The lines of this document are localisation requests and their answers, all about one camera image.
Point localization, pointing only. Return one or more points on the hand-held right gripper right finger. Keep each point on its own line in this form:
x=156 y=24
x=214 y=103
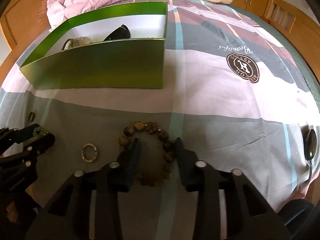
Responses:
x=184 y=165

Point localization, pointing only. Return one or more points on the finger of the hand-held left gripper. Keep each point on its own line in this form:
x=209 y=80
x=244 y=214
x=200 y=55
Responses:
x=23 y=131
x=46 y=142

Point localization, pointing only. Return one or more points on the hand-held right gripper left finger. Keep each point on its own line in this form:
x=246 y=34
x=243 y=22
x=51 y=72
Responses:
x=132 y=163

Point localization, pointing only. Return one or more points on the green cardboard box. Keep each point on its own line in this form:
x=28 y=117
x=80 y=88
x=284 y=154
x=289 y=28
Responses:
x=100 y=65

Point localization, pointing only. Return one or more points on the white wrist watch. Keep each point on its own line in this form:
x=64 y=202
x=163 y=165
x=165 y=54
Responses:
x=76 y=41

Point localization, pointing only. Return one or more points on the black eyeglasses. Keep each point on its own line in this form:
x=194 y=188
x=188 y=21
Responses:
x=117 y=33

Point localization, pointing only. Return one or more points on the person's left hand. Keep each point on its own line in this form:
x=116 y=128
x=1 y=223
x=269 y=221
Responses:
x=10 y=211

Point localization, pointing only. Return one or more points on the wooden headboard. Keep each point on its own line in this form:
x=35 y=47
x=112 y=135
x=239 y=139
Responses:
x=27 y=15

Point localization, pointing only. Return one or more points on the black oval device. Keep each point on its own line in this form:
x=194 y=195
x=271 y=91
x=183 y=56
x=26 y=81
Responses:
x=310 y=143

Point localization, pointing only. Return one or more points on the green bed mat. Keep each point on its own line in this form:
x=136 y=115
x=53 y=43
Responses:
x=295 y=55

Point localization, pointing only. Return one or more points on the wooden footboard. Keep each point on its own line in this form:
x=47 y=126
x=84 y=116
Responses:
x=292 y=12

